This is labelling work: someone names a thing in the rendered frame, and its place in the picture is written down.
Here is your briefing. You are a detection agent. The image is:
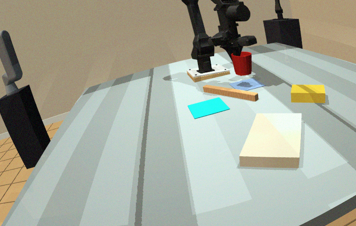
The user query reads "tan wooden bar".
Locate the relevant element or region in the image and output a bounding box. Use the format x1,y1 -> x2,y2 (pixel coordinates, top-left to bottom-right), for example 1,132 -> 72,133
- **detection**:
203,85 -> 259,102

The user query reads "red cup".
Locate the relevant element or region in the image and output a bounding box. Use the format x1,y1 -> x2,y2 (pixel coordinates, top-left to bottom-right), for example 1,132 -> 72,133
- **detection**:
231,51 -> 252,76

